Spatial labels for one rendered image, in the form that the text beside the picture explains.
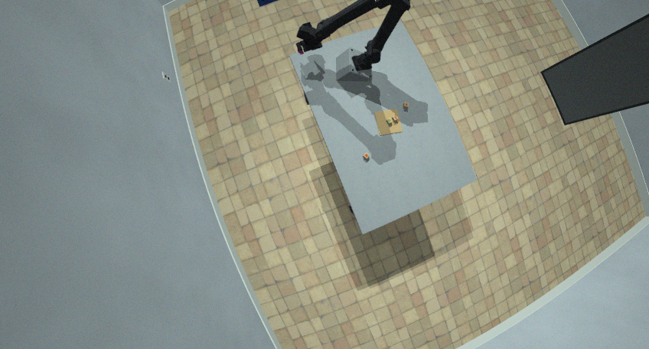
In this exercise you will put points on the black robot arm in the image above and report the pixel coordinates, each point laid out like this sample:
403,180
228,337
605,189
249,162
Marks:
374,47

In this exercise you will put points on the tan flat mat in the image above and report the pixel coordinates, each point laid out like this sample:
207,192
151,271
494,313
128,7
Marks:
385,128

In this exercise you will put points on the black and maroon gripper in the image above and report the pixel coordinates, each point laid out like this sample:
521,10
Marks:
307,47

